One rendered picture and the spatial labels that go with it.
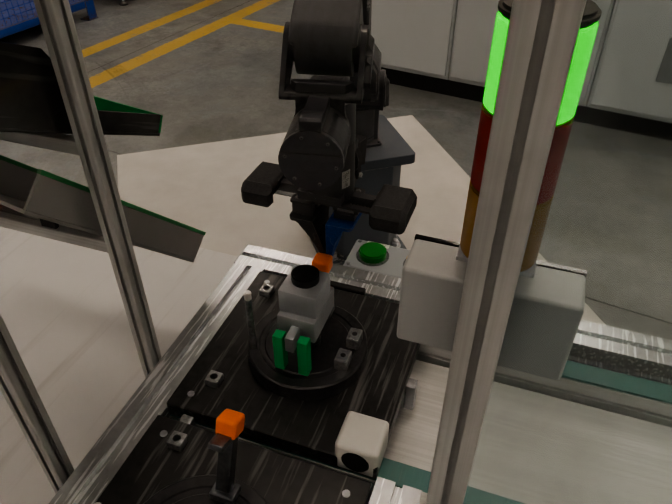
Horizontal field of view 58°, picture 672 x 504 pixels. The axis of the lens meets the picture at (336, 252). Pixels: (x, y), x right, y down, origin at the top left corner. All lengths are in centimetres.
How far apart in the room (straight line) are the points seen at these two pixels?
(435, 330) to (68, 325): 67
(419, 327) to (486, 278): 9
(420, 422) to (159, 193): 74
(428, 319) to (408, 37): 341
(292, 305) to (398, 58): 330
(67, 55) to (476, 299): 40
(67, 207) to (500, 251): 45
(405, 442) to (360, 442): 11
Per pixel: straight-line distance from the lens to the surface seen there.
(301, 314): 64
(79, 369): 92
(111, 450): 70
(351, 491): 62
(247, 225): 112
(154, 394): 73
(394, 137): 97
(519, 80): 30
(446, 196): 121
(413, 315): 44
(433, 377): 78
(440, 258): 43
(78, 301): 103
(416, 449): 71
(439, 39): 373
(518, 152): 33
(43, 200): 64
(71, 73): 59
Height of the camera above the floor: 150
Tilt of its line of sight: 38 degrees down
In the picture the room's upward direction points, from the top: straight up
